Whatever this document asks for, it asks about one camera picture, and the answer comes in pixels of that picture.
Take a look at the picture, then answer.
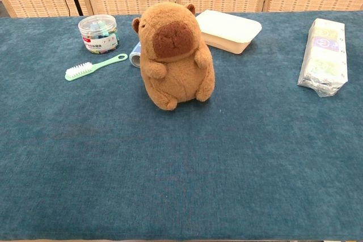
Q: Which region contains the wrapped pastel soap pack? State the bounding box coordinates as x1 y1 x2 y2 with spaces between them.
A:
297 18 349 98

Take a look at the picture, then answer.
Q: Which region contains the brown capybara plush toy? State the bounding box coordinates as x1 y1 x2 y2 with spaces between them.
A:
132 2 216 111

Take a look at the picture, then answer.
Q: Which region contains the green scrubbing brush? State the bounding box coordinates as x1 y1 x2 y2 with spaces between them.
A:
65 53 129 82

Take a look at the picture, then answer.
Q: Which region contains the clear jar of binder clips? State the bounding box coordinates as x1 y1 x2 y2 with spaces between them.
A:
78 14 121 55

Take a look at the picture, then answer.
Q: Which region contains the teal table cloth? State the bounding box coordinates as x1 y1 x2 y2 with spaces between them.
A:
0 11 363 241

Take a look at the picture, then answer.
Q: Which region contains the blue plastic wrap roll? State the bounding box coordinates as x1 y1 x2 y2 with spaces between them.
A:
129 41 142 69

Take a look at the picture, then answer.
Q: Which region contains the beige lidded food container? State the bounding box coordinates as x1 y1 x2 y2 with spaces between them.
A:
195 9 263 55

